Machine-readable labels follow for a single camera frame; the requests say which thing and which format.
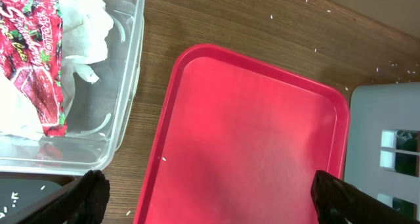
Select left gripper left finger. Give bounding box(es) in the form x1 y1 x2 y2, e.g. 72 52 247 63
1 170 110 224

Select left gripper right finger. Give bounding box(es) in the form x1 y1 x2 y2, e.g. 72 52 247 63
310 170 419 224

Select food scraps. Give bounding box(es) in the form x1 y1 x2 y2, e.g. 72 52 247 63
1 183 47 219

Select white napkin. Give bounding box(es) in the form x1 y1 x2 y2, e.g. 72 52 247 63
1 0 113 141

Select red snack wrapper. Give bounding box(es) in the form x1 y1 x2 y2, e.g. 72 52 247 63
1 0 67 137

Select black waste tray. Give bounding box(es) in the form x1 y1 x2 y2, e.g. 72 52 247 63
1 172 75 219

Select grey dishwasher rack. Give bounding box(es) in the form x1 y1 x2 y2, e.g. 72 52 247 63
344 83 419 219

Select clear plastic bin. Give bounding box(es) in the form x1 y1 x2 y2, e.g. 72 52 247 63
1 0 145 175

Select red serving tray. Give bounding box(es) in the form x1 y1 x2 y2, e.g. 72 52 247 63
135 44 350 223

